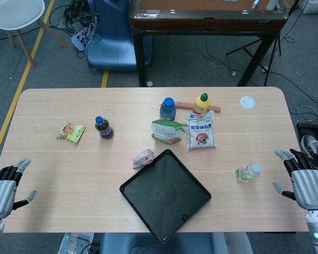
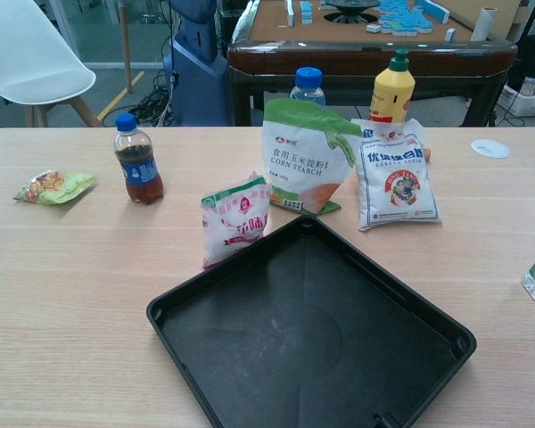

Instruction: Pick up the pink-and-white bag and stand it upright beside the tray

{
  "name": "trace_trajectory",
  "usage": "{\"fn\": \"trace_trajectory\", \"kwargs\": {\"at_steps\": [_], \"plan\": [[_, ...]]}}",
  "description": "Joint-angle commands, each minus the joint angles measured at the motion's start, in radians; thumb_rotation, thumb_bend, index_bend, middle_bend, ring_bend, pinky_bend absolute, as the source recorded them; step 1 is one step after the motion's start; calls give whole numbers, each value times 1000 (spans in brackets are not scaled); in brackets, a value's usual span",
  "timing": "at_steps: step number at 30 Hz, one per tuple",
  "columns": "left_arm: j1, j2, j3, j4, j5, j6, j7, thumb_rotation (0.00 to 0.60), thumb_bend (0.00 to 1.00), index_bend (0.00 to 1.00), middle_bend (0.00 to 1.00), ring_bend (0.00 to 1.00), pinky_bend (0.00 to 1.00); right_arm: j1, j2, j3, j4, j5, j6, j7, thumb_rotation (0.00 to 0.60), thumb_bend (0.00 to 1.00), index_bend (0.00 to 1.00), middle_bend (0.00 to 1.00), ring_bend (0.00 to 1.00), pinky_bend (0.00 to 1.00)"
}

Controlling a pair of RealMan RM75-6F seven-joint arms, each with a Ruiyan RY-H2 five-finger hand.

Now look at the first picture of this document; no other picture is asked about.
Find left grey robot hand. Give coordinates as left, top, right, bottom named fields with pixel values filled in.
left=0, top=158, right=37, bottom=219

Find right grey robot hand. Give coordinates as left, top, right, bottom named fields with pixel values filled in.
left=272, top=148, right=318, bottom=211

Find pink snack packet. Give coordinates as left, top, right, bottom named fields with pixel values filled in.
left=132, top=149, right=156, bottom=170

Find green snack packet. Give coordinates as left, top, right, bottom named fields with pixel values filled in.
left=55, top=121, right=86, bottom=144

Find black square plastic tray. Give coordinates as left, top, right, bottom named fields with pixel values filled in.
left=119, top=149, right=212, bottom=244

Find grey black sneaker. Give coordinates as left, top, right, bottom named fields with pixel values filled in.
left=301, top=134, right=318, bottom=170

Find black floor pedal box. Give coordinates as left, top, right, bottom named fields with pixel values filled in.
left=296, top=123, right=318, bottom=145

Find clear bottle green label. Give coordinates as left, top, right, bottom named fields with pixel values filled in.
left=235, top=162, right=262, bottom=183

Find clear plastic bag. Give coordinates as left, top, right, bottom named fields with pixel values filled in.
left=58, top=232, right=95, bottom=254

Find white robot body cover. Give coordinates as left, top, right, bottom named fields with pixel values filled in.
left=211, top=232, right=254, bottom=254

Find white round lid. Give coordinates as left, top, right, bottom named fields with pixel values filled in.
left=240, top=96, right=257, bottom=110

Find dark tea bottle blue cap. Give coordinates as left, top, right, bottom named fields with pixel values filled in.
left=94, top=115, right=114, bottom=139

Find white sugar bag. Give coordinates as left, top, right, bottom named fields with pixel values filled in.
left=184, top=110, right=217, bottom=152

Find yellow squeeze bottle green cap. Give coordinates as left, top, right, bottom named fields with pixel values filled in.
left=192, top=92, right=211, bottom=115

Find black tripod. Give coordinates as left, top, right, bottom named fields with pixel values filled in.
left=226, top=0, right=302, bottom=57

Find wooden rolling pin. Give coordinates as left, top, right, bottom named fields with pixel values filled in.
left=174, top=101, right=222, bottom=113

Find green white corn starch bag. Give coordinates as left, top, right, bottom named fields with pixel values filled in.
left=151, top=119, right=188, bottom=146

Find blue seat base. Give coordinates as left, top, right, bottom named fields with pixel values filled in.
left=99, top=232, right=215, bottom=254

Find clear water bottle blue cap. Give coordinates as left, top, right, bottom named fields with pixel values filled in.
left=159, top=97, right=177, bottom=122

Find white power strip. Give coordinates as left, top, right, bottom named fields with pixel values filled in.
left=70, top=26, right=93, bottom=51

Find white chair wooden legs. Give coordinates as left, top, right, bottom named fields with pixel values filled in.
left=0, top=0, right=68, bottom=69

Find brown mahjong table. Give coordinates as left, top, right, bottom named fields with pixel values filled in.
left=129, top=0, right=287, bottom=87

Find grey floor cable coil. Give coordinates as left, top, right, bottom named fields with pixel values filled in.
left=296, top=105, right=318, bottom=120

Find black floor cable bundle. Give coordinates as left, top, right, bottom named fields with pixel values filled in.
left=49, top=0, right=99, bottom=34

